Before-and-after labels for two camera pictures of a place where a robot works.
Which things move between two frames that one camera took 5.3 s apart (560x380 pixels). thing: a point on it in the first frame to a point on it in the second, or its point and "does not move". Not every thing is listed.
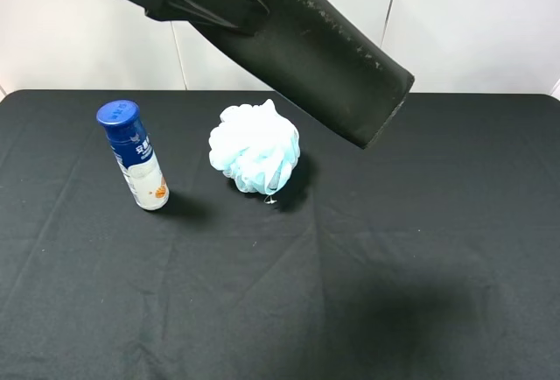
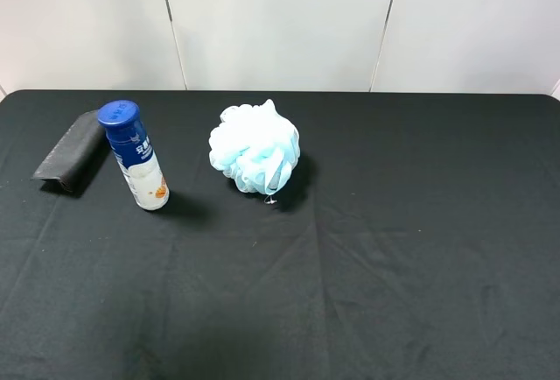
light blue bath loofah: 256,147 does not move
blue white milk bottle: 133,153 does not move
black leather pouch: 311,55 to 77,155
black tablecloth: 432,253 does not move
